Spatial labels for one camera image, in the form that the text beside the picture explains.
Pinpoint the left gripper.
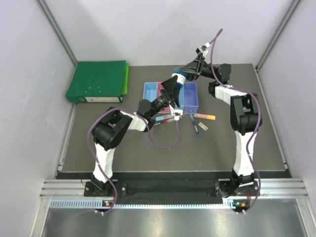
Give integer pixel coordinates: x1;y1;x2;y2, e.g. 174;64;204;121
148;75;180;118

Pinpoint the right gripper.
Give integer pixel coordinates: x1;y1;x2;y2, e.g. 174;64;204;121
176;54;217;82

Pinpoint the blue round tape dispenser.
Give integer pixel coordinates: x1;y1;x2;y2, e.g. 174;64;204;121
172;67;187;88

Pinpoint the light blue end bin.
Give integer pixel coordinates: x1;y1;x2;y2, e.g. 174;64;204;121
143;82;158;102

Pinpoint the light green plastic folder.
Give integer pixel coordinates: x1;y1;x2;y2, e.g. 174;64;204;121
123;63;129;87

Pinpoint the dark green ring binder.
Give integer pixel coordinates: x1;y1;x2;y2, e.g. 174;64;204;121
65;61;127;103

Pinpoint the purple plastic bin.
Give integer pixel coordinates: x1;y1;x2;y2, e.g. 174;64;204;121
184;82;199;114

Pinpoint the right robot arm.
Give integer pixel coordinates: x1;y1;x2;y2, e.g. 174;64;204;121
180;52;262;198

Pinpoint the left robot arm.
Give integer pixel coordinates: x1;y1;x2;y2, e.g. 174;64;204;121
88;73;186;196

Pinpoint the red pen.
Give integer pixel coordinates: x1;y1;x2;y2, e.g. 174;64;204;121
154;118;175;126

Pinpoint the blue capped glue stick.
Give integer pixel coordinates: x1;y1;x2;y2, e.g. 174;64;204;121
156;114;174;121

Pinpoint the pink orange highlighter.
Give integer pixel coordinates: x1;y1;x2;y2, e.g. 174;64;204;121
194;113;216;120

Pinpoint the small clear eraser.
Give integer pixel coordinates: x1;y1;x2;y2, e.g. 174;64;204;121
198;122;208;131

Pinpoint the blue pen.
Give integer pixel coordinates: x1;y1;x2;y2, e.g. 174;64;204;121
190;113;200;136

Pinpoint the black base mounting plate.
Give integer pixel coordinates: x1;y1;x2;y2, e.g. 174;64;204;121
84;171;259;205

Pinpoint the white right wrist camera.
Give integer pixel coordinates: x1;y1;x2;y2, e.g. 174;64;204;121
196;42;211;58

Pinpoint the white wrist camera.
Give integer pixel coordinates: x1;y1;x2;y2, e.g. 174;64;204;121
169;105;183;121
196;42;211;58

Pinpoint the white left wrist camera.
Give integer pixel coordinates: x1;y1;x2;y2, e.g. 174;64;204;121
169;105;183;121

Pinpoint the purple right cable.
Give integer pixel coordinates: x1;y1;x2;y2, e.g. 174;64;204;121
208;28;262;215

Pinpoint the purple cable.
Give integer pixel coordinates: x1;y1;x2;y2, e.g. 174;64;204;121
208;28;262;215
87;107;183;215

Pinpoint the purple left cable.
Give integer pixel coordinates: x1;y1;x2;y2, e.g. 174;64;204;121
87;107;183;215

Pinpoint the aluminium rail frame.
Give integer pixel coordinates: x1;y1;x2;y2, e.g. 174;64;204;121
40;178;308;198

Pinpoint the slotted cable duct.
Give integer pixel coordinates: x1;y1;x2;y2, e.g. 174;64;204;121
49;199;236;210

